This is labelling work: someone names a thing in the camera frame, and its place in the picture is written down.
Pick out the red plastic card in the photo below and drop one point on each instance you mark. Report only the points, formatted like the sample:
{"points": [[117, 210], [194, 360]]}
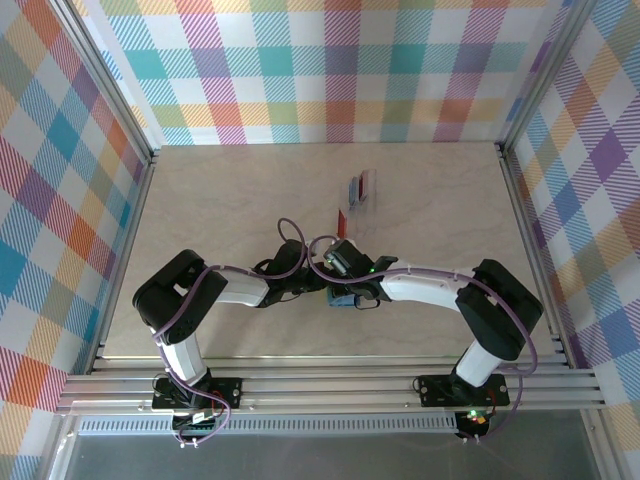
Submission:
{"points": [[342, 224], [368, 184]]}

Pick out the blue leather card holder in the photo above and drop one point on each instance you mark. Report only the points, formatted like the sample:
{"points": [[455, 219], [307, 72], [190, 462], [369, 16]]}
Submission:
{"points": [[342, 301]]}

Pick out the aluminium frame post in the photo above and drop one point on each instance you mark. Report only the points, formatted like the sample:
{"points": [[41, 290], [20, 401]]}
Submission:
{"points": [[541, 75], [117, 95]]}

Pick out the aluminium side rail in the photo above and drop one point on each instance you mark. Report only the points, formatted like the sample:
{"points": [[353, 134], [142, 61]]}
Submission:
{"points": [[534, 250], [124, 260]]}

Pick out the small board with LEDs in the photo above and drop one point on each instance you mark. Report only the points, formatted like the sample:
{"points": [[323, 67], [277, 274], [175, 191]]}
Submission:
{"points": [[474, 417]]}

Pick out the clear acrylic card stand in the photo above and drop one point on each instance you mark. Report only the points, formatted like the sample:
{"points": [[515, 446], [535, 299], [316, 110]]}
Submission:
{"points": [[367, 210]]}

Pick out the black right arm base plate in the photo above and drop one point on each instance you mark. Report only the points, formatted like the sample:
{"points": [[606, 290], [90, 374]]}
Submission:
{"points": [[435, 390]]}

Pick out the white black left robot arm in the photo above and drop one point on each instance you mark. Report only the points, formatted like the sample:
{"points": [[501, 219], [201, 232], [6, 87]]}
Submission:
{"points": [[240, 288]]}

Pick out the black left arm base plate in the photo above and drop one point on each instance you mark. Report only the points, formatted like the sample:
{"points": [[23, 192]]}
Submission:
{"points": [[227, 390]]}

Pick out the long aluminium frame rail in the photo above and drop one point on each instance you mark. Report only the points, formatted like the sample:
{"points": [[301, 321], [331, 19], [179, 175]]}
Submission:
{"points": [[325, 387]]}

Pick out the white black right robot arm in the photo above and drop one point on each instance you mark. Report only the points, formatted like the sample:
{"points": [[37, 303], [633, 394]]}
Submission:
{"points": [[425, 291]]}

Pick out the grey metal sheet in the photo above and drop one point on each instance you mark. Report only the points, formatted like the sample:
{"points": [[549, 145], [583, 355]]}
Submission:
{"points": [[325, 460]]}

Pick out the blue plastic card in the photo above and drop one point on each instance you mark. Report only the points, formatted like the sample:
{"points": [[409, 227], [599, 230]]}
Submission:
{"points": [[354, 190]]}

